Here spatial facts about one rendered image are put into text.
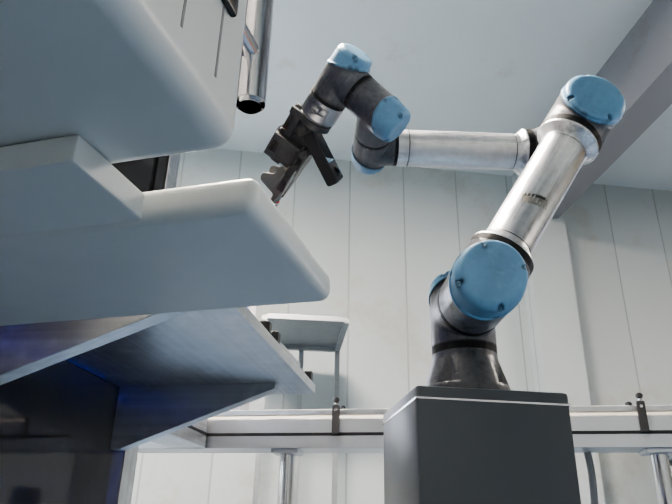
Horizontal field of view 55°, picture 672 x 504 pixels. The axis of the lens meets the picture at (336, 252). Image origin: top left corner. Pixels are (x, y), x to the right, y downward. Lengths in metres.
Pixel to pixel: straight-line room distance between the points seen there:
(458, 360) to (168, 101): 0.82
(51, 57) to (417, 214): 4.39
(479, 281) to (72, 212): 0.68
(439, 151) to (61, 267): 0.89
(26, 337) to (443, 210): 4.05
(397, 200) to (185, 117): 4.34
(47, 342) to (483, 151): 0.87
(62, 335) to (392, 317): 3.55
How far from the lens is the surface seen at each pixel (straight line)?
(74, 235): 0.54
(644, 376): 4.95
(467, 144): 1.34
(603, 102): 1.28
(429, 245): 4.63
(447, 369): 1.14
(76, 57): 0.39
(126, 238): 0.53
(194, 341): 1.09
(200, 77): 0.41
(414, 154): 1.32
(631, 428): 2.18
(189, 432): 2.11
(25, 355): 0.97
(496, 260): 1.04
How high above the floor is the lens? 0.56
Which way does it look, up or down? 24 degrees up
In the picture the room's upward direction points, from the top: 1 degrees clockwise
